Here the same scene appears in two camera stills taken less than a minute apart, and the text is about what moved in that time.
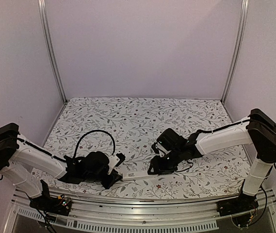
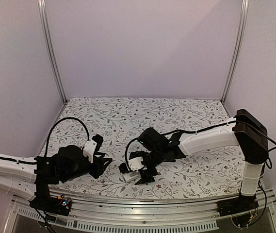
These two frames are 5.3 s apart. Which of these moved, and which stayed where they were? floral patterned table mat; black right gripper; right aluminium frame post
Moved: black right gripper
Stayed: right aluminium frame post; floral patterned table mat
